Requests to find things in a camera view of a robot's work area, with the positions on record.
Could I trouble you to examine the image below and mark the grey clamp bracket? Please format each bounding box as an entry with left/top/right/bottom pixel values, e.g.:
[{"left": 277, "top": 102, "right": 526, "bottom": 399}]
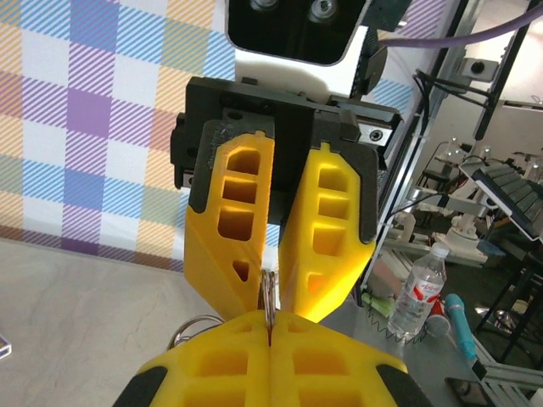
[{"left": 460, "top": 57, "right": 501, "bottom": 81}]

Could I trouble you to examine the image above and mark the clear plastic water bottle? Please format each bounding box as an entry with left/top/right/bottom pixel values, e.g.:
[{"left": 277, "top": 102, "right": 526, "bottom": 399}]
[{"left": 386, "top": 243, "right": 451, "bottom": 336}]

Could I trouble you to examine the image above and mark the teal handheld microphone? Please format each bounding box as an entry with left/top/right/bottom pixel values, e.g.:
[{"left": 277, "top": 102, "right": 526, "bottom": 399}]
[{"left": 423, "top": 293, "right": 479, "bottom": 360}]

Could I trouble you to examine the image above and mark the aluminium corner post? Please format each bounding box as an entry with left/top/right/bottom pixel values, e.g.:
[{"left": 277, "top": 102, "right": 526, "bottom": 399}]
[{"left": 360, "top": 0, "right": 480, "bottom": 306}]

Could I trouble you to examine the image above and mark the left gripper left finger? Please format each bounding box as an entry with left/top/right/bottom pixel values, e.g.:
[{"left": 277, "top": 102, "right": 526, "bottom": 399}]
[{"left": 114, "top": 311, "right": 272, "bottom": 407}]

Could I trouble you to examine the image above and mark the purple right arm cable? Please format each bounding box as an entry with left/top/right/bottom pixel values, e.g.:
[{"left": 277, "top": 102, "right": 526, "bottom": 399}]
[{"left": 377, "top": 0, "right": 543, "bottom": 47}]

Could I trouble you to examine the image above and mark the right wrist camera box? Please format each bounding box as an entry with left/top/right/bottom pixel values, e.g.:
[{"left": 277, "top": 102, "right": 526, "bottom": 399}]
[{"left": 223, "top": 0, "right": 389, "bottom": 99}]

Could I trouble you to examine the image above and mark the black tripod stand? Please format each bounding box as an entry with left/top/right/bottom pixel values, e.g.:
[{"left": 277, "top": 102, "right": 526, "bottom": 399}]
[{"left": 474, "top": 237, "right": 543, "bottom": 353}]

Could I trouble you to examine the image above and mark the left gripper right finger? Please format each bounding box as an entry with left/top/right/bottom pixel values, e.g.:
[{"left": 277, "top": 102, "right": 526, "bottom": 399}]
[{"left": 271, "top": 311, "right": 429, "bottom": 407}]

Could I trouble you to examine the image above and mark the spiral wire keyring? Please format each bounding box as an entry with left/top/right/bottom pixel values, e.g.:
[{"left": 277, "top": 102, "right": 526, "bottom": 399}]
[{"left": 167, "top": 312, "right": 226, "bottom": 351}]

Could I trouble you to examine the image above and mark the tilted dark panel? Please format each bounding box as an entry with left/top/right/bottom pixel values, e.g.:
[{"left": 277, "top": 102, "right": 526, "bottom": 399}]
[{"left": 457, "top": 164, "right": 543, "bottom": 243}]

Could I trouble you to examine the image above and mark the small playing card box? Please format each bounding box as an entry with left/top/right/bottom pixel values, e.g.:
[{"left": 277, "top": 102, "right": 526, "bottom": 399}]
[{"left": 0, "top": 328, "right": 14, "bottom": 361}]

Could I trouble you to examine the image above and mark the white desk device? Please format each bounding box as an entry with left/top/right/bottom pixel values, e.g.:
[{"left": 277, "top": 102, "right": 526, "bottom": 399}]
[{"left": 440, "top": 186, "right": 506, "bottom": 268}]

